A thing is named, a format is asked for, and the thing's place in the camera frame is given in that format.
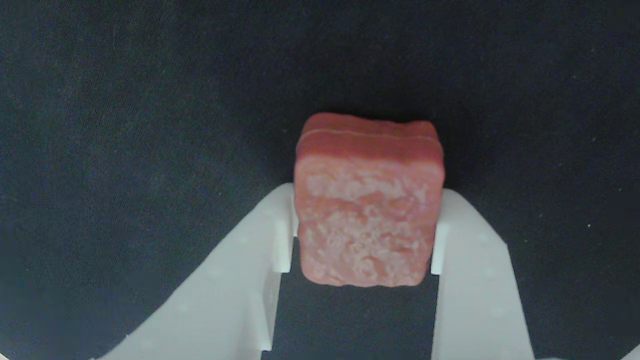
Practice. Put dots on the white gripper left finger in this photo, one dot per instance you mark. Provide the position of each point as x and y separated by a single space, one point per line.
225 300

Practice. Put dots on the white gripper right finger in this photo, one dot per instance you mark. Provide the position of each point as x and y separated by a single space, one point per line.
475 300

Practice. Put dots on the red toy block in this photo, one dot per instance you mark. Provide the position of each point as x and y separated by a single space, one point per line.
367 210

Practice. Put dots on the black desk mat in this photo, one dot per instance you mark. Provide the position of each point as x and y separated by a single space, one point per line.
150 100

